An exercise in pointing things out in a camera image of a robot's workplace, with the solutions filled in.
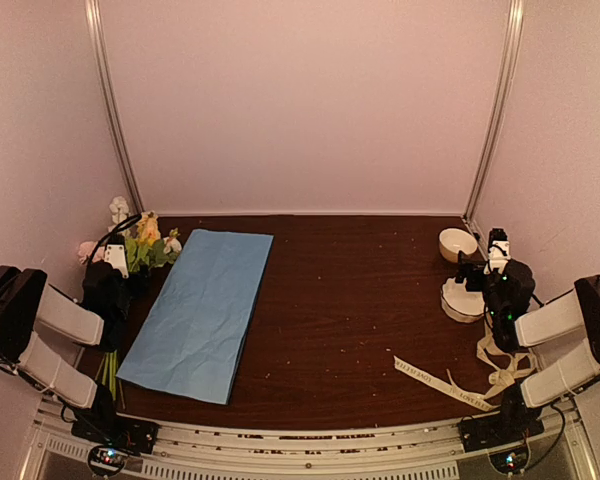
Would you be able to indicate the blue wrapping paper sheet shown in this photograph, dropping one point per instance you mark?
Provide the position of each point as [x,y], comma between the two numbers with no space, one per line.
[191,342]

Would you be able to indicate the right aluminium frame post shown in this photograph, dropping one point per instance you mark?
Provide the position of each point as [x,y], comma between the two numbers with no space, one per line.
[507,69]

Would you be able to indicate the left aluminium frame post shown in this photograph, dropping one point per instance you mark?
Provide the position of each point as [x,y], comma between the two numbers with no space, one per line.
[98,42]

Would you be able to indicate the plain white bowl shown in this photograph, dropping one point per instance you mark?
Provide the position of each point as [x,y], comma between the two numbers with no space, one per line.
[452,241]

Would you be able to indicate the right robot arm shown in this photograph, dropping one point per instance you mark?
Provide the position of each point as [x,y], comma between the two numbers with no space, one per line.
[529,393]

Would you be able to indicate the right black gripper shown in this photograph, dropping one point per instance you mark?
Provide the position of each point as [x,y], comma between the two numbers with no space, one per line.
[463,271]

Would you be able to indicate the aluminium frame post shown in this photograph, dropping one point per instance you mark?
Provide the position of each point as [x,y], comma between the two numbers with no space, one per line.
[507,69]
[98,42]

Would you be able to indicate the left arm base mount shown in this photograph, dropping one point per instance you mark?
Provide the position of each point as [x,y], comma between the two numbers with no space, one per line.
[128,434]

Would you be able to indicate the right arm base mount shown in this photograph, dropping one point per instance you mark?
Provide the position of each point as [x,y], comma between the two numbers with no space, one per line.
[490,431]

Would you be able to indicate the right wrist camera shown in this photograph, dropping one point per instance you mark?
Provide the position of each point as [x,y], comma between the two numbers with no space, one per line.
[498,251]

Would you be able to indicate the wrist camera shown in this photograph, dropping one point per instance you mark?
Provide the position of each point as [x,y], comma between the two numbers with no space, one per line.
[115,255]
[498,251]

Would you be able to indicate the front aluminium rail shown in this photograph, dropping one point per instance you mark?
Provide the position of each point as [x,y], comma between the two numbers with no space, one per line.
[421,451]

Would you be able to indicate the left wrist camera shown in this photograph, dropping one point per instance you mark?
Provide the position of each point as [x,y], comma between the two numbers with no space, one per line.
[115,255]

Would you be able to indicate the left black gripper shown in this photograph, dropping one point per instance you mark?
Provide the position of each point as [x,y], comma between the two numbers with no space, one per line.
[137,283]

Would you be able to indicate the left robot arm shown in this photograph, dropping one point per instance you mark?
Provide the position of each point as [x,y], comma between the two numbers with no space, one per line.
[99,320]

